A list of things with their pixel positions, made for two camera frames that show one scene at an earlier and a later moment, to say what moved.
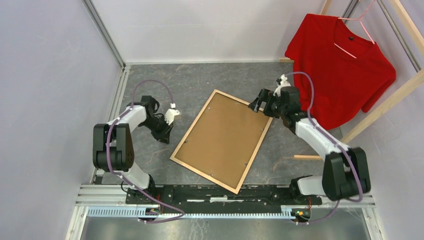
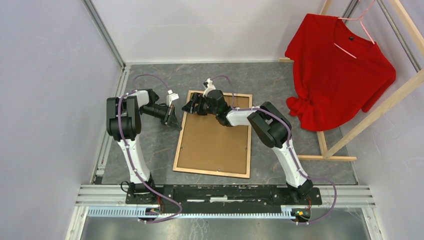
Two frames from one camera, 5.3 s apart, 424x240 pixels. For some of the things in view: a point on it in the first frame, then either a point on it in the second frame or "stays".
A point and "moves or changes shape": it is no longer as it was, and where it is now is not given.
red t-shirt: (347, 72) stays
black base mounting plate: (210, 195) stays
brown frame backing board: (223, 142) moves or changes shape
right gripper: (266, 96) to (197, 98)
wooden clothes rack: (392, 99) stays
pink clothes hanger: (358, 19) stays
